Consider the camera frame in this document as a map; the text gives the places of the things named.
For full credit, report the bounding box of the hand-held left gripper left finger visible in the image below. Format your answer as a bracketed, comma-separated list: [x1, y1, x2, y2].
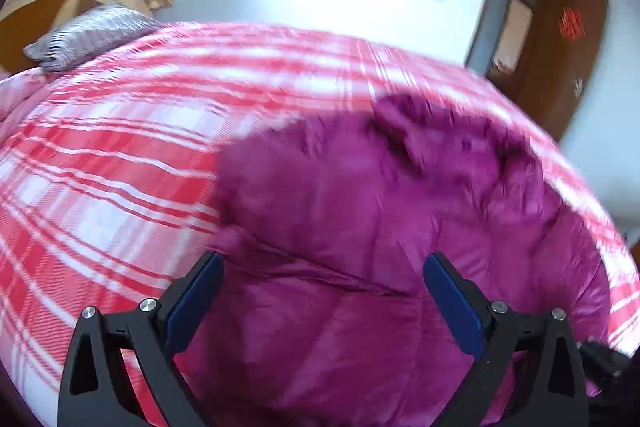
[57, 251, 224, 427]

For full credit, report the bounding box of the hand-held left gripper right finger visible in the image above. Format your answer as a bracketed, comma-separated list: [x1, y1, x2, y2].
[422, 252, 590, 427]

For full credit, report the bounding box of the magenta puffer jacket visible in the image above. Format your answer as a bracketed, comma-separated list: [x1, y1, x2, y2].
[172, 93, 612, 427]

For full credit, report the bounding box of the red plaid bedsheet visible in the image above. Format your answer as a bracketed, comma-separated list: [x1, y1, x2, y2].
[0, 21, 640, 427]

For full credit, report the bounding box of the brown wooden door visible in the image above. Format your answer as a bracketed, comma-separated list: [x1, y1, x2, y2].
[515, 0, 610, 142]

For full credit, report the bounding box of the pink quilt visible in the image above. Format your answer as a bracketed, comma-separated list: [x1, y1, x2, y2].
[0, 68, 51, 128]

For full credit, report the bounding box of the striped pillow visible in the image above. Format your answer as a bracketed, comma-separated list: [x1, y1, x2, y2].
[23, 4, 162, 74]

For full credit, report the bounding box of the red door decoration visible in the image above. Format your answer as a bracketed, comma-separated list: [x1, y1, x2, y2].
[558, 6, 586, 40]

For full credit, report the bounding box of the wooden headboard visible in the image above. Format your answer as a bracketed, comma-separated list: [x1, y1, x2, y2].
[0, 0, 153, 75]

